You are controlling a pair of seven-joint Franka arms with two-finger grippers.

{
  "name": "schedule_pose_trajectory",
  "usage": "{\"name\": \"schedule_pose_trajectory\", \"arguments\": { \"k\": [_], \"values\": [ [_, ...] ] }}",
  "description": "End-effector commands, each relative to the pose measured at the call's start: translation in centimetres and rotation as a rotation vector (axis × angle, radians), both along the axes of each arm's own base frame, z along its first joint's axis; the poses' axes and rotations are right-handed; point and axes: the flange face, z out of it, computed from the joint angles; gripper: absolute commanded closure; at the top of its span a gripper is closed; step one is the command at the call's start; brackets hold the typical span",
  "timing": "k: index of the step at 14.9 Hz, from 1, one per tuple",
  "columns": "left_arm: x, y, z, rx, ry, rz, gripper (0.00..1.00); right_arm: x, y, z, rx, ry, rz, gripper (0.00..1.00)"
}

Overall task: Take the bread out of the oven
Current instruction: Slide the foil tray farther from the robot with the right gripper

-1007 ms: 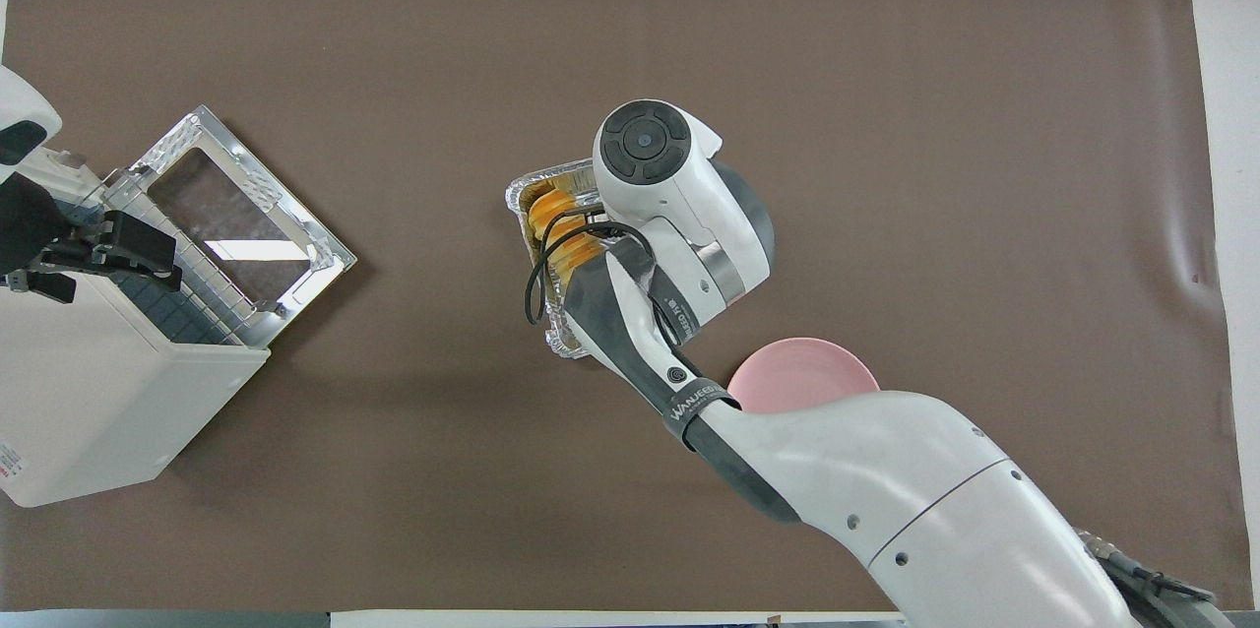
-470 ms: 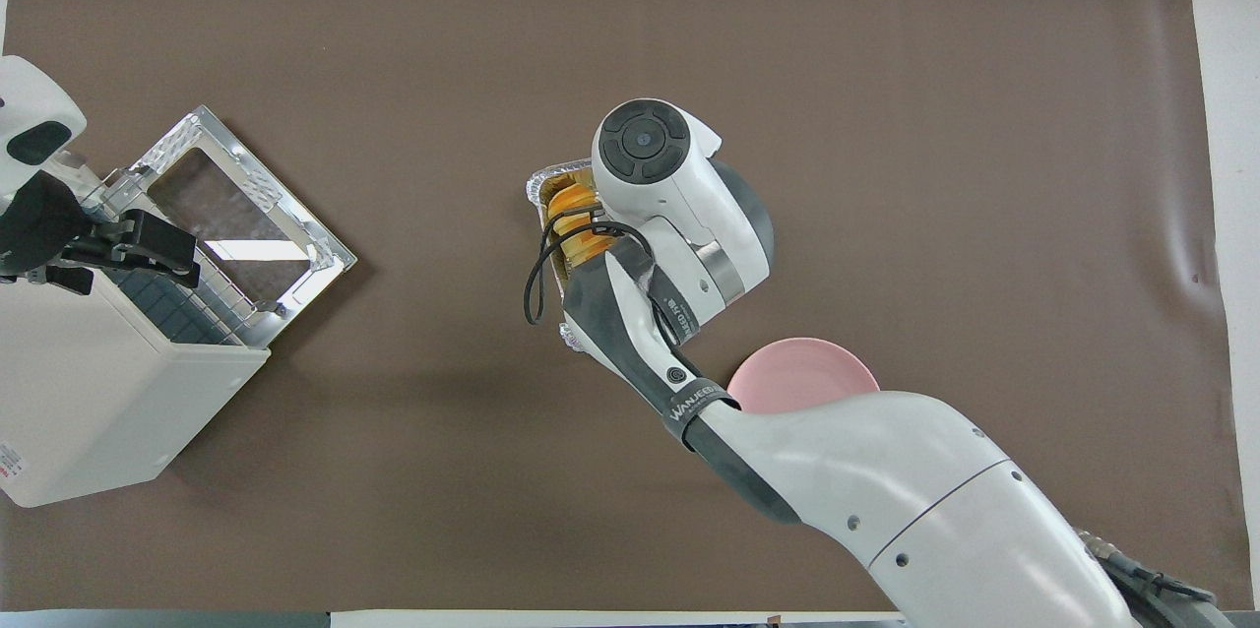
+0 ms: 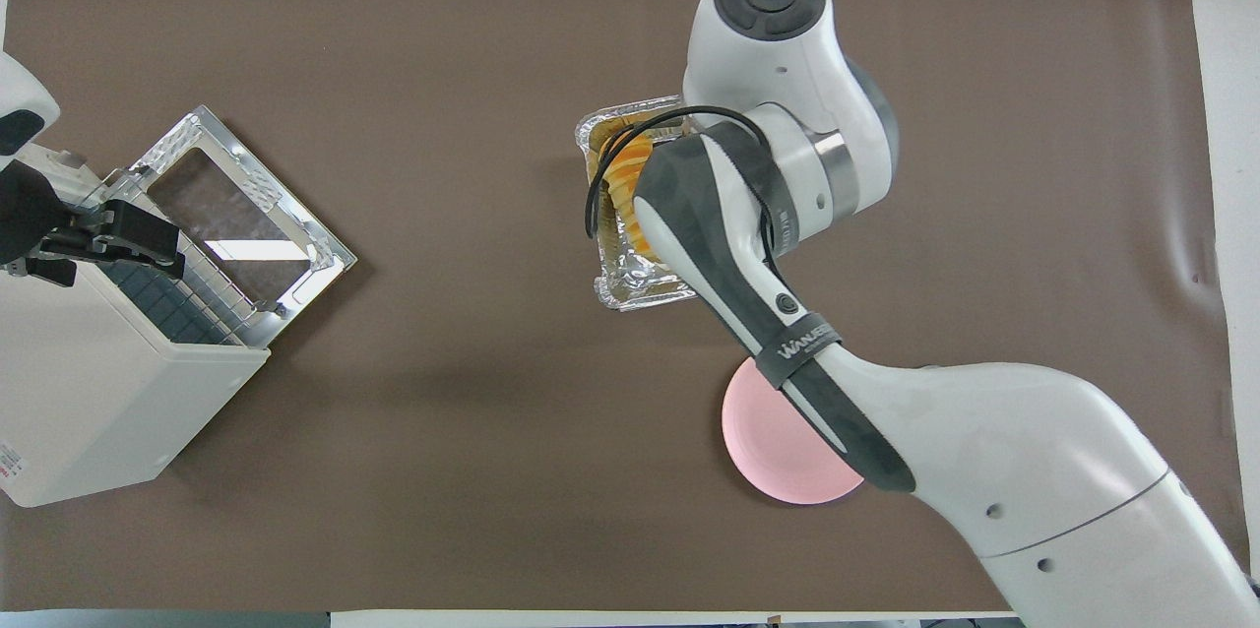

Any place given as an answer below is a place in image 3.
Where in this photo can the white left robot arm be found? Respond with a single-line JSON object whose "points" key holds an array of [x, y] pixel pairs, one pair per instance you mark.
{"points": [[20, 96]]}

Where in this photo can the brown table mat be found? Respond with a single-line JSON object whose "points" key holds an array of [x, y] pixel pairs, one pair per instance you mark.
{"points": [[443, 461]]}

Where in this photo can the red print oven sticker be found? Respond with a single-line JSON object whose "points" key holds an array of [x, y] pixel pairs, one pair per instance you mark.
{"points": [[8, 466]]}

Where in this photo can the golden bread roll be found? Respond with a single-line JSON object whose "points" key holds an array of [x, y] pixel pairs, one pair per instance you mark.
{"points": [[625, 185]]}

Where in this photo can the white toaster oven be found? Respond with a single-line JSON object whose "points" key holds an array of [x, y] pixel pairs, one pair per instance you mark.
{"points": [[89, 392]]}

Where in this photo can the pink round plate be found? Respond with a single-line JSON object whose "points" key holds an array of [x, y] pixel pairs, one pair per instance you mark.
{"points": [[768, 451]]}

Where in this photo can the glass oven door chrome frame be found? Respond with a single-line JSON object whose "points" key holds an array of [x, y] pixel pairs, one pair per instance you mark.
{"points": [[236, 205]]}

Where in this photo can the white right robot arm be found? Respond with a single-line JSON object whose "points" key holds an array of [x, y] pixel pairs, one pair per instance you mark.
{"points": [[984, 461]]}

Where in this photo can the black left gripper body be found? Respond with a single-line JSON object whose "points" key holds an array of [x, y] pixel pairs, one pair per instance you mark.
{"points": [[28, 215]]}

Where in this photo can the aluminium foil tray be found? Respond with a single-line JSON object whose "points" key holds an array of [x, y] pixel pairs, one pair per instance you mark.
{"points": [[635, 283]]}

